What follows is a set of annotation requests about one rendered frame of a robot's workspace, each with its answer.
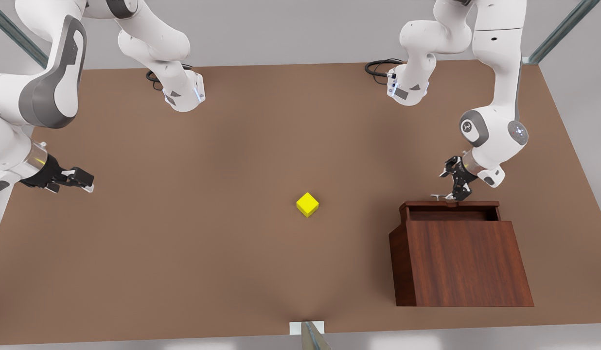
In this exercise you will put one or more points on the silver frame post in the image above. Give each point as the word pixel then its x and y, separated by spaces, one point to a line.
pixel 18 36
pixel 312 339
pixel 560 31

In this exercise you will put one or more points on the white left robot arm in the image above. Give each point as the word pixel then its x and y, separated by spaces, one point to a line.
pixel 495 73

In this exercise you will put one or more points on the dark wooden cabinet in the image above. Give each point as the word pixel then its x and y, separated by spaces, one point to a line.
pixel 461 262

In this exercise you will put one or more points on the yellow cube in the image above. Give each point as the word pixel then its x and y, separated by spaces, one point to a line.
pixel 307 204

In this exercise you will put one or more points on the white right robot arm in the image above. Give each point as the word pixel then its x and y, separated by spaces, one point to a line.
pixel 47 92

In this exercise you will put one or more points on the dark wooden drawer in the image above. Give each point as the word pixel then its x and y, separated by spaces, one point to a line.
pixel 451 210

